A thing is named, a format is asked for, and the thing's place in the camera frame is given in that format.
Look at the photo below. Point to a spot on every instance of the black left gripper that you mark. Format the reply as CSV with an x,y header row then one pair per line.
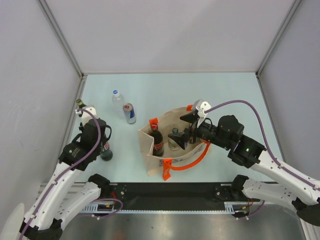
x,y
104,138

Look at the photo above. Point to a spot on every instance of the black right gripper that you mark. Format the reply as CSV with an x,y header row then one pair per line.
x,y
181,138

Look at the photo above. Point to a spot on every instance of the clear glass bottle green cap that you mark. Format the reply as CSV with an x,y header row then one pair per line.
x,y
171,143

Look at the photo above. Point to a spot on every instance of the glass cola bottle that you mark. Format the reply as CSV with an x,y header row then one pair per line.
x,y
158,145

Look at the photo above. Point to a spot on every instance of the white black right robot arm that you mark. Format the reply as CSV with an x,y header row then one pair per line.
x,y
293,189

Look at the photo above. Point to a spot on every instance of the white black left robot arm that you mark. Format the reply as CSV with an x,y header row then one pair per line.
x,y
49,215

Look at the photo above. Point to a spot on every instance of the beige canvas tote bag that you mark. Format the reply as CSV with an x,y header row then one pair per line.
x,y
174,158

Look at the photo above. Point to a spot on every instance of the blue white drink can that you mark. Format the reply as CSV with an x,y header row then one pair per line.
x,y
129,113

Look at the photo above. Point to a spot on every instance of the clear plastic water bottle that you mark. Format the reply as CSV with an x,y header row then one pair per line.
x,y
118,102

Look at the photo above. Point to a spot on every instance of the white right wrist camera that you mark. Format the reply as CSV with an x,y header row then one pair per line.
x,y
199,108

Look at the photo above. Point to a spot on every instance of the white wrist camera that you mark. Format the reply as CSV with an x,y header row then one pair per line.
x,y
87,115
199,108

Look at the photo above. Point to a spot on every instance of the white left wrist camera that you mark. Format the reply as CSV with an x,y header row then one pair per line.
x,y
87,115

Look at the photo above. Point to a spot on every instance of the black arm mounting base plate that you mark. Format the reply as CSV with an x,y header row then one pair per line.
x,y
214,191

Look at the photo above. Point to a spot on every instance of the aluminium frame rail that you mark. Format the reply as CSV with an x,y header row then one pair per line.
x,y
150,207

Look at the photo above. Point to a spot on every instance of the left aluminium corner post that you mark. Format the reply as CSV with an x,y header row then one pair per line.
x,y
44,6

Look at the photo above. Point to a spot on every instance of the aluminium corner post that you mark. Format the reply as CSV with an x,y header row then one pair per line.
x,y
44,6
278,36

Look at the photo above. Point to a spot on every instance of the right aluminium corner post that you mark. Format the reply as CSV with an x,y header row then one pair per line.
x,y
278,36

